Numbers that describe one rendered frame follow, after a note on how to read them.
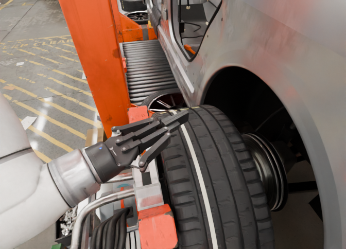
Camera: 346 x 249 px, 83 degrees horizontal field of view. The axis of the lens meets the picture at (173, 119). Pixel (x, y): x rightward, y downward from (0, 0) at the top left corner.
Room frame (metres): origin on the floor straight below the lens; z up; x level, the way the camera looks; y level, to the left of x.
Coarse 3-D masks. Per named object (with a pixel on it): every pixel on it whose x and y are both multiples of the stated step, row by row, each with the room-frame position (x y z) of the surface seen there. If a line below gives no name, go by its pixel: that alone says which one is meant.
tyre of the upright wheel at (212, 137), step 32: (192, 128) 0.40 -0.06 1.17; (224, 128) 0.39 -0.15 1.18; (192, 160) 0.29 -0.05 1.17; (224, 160) 0.29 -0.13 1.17; (192, 192) 0.21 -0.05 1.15; (224, 192) 0.22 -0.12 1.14; (256, 192) 0.22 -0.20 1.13; (192, 224) 0.15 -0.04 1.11; (224, 224) 0.16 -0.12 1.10; (256, 224) 0.16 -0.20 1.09
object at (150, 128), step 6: (150, 126) 0.30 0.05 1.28; (156, 126) 0.30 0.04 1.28; (132, 132) 0.28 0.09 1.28; (138, 132) 0.28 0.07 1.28; (144, 132) 0.29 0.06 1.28; (150, 132) 0.30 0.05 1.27; (120, 138) 0.26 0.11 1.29; (126, 138) 0.26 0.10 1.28; (132, 138) 0.27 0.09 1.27; (138, 138) 0.28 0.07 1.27; (120, 144) 0.25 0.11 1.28
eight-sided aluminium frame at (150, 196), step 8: (152, 160) 0.32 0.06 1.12; (152, 168) 0.29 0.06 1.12; (136, 176) 0.27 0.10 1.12; (152, 176) 0.27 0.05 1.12; (136, 184) 0.25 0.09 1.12; (152, 184) 0.25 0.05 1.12; (160, 184) 0.25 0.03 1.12; (136, 192) 0.23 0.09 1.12; (144, 192) 0.23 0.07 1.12; (152, 192) 0.23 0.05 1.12; (160, 192) 0.23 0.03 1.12; (136, 200) 0.21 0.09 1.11; (144, 200) 0.21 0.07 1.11; (152, 200) 0.21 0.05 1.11; (160, 200) 0.21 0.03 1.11; (144, 208) 0.19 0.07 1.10
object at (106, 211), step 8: (104, 192) 0.34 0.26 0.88; (112, 192) 0.33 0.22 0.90; (120, 200) 0.29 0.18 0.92; (128, 200) 0.30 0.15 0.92; (104, 208) 0.27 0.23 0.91; (112, 208) 0.27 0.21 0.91; (136, 208) 0.27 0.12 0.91; (104, 216) 0.25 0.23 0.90; (136, 216) 0.25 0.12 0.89; (128, 224) 0.24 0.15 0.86; (136, 224) 0.24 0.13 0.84
